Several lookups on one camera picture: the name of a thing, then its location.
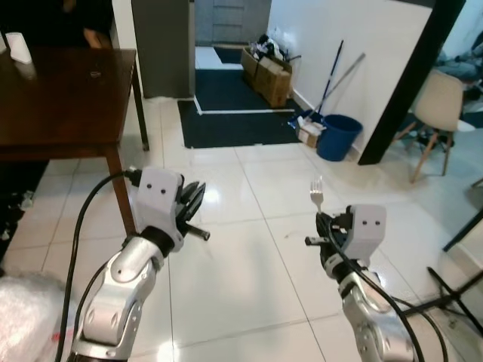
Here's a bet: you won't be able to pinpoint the beige chair wooden legs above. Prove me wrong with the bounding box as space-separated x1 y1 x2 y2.
392 69 466 184

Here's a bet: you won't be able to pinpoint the grey door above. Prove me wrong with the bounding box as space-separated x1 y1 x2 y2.
131 0 196 100

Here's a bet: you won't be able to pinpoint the large brown cardboard box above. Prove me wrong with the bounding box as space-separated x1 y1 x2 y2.
241 47 294 109

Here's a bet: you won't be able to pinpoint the dark wooden table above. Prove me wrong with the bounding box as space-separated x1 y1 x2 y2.
0 47 149 236

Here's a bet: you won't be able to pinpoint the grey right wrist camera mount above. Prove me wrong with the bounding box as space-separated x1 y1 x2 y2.
343 205 388 262

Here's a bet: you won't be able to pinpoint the silver metal fork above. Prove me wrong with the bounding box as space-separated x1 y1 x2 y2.
309 177 325 214

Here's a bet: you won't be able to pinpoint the dark doorway floor mat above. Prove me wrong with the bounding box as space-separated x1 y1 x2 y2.
177 69 306 149

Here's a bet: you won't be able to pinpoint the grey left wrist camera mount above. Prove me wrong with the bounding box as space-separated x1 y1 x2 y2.
136 167 186 253

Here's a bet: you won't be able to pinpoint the clear plastic wrap bundle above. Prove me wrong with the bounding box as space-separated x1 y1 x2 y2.
0 273 70 362

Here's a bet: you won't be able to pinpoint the tiny brown cardboard box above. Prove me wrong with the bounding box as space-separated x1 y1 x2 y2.
297 127 321 149

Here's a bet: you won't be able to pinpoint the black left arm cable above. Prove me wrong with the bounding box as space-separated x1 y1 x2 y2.
54 170 144 362

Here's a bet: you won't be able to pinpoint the grey metal pole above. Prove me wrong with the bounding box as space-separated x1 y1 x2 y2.
321 53 368 110

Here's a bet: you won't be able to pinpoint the white cup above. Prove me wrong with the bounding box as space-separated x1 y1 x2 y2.
4 32 33 66

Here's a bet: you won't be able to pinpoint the blue handled mop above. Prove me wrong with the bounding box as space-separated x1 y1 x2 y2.
291 39 345 137

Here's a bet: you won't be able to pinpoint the black metal floor stand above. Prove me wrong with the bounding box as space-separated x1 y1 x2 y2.
392 211 483 333

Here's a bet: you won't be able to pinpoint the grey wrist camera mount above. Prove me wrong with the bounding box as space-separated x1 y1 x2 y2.
136 167 186 253
343 205 388 262

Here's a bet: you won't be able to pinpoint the blue plastic bucket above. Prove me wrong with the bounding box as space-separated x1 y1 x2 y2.
315 115 364 162

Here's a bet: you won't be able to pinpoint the black pillar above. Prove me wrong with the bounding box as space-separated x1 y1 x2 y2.
357 0 467 166

